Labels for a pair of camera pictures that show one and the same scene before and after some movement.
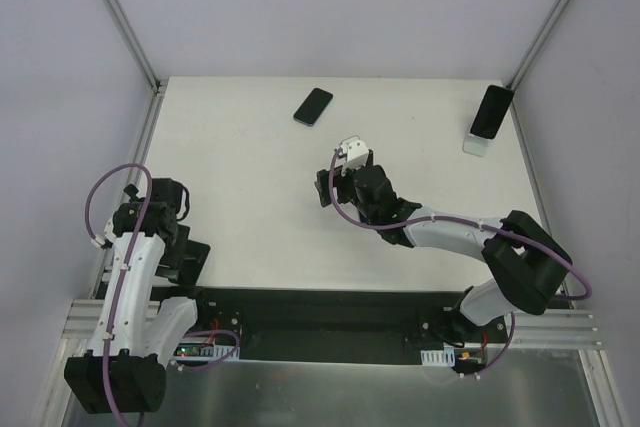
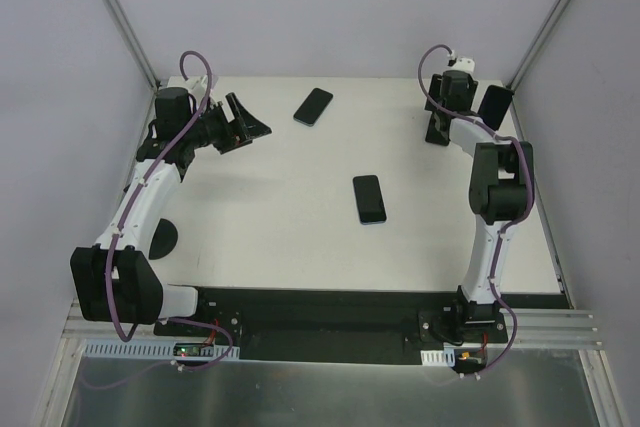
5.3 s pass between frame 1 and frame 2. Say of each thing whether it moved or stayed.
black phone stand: moved
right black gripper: moved
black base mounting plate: stayed
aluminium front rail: stayed
